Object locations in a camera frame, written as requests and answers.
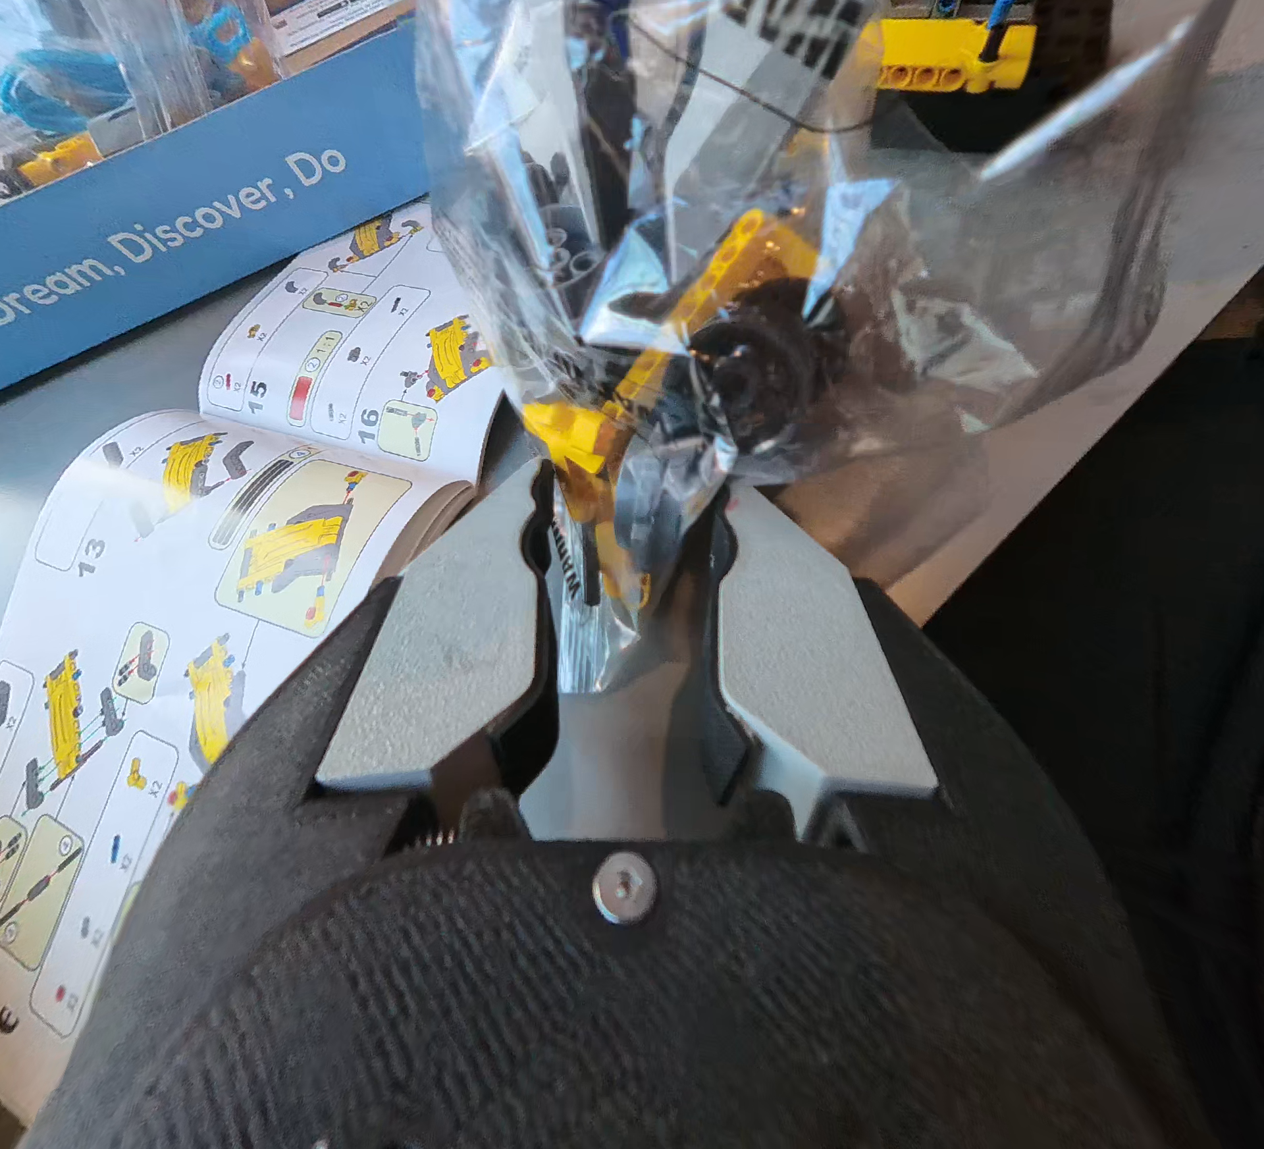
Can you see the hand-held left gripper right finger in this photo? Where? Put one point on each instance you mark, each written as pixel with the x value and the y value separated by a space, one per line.
pixel 819 675

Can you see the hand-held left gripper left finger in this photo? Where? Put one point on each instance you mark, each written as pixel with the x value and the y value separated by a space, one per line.
pixel 435 664

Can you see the clear bag of wheel parts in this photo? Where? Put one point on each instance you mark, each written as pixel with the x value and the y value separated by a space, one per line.
pixel 651 141

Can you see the yellow black brick vehicle model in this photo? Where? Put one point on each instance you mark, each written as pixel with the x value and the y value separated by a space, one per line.
pixel 967 32

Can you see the grey desk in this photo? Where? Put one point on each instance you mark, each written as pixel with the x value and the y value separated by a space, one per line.
pixel 1188 199

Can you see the building instruction booklet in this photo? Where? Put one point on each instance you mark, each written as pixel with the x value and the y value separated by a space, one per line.
pixel 176 559

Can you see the blue cardboard box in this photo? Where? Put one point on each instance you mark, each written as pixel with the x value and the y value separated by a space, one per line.
pixel 217 221

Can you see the blue plastic tool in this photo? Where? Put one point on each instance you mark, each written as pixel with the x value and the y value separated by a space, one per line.
pixel 118 69

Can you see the clear plastic bag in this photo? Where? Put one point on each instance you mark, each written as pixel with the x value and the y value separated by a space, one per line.
pixel 110 0

